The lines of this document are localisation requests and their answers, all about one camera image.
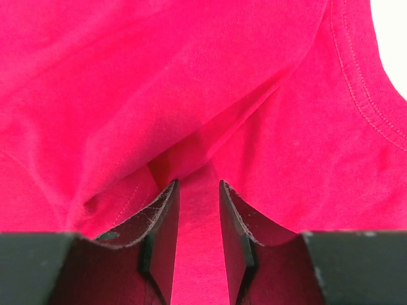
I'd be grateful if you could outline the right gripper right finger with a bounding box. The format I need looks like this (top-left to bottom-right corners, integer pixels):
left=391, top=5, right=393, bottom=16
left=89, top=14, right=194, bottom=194
left=219, top=180, right=302, bottom=304

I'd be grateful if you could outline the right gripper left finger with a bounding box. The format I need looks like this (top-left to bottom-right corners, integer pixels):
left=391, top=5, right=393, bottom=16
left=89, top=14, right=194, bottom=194
left=95, top=179, right=180, bottom=304

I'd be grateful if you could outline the magenta t shirt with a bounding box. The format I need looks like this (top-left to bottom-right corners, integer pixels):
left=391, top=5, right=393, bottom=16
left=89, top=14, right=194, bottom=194
left=1, top=1, right=406, bottom=304

